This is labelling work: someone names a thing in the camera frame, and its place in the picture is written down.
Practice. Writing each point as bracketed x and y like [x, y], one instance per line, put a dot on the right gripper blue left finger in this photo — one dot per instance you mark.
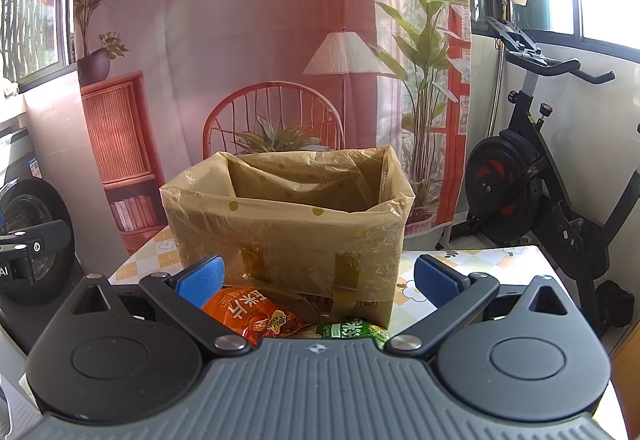
[179, 301]

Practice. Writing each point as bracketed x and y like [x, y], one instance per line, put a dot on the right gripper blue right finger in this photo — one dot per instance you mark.
[458, 300]

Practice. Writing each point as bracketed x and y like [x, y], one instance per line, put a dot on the orange chip bag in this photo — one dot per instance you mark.
[252, 315]

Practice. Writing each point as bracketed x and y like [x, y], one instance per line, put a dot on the green red snack bag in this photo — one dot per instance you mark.
[354, 328]

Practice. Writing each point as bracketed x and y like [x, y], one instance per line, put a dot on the washing machine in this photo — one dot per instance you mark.
[28, 200]

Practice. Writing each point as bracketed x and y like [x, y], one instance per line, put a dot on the checkered floral tablecloth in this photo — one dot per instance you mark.
[512, 266]

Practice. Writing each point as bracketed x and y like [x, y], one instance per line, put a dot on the black exercise bike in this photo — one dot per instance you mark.
[514, 187]

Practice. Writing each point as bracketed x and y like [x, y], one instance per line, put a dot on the cardboard box with plastic liner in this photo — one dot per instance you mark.
[327, 227]

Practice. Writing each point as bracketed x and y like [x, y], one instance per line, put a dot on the printed room backdrop cloth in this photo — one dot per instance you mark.
[358, 74]

